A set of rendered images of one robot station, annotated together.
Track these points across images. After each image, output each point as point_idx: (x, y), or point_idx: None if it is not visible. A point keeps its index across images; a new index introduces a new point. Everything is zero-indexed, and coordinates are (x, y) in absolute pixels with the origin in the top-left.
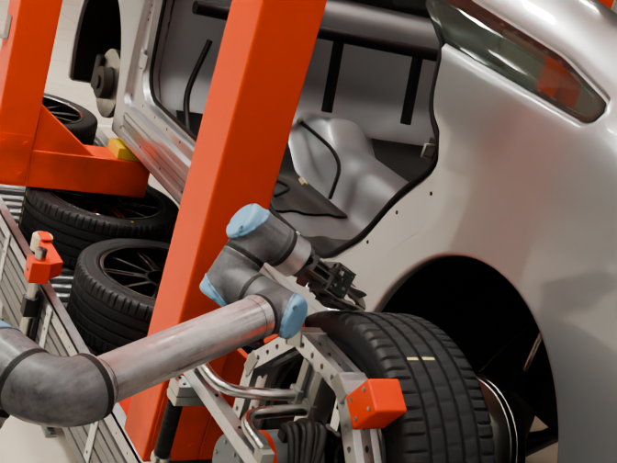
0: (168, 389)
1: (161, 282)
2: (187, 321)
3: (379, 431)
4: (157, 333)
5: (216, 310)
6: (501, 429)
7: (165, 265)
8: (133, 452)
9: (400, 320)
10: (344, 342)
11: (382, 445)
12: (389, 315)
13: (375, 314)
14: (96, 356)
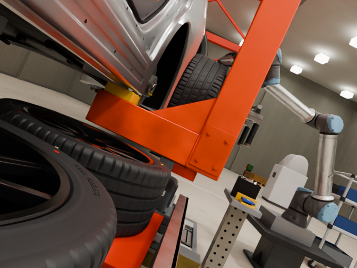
0: (261, 121)
1: (257, 93)
2: (289, 92)
3: (218, 93)
4: (296, 98)
5: (281, 86)
6: (154, 74)
7: (262, 83)
8: (186, 202)
9: (210, 58)
10: (227, 75)
11: (217, 95)
12: (209, 58)
13: (215, 60)
14: (309, 109)
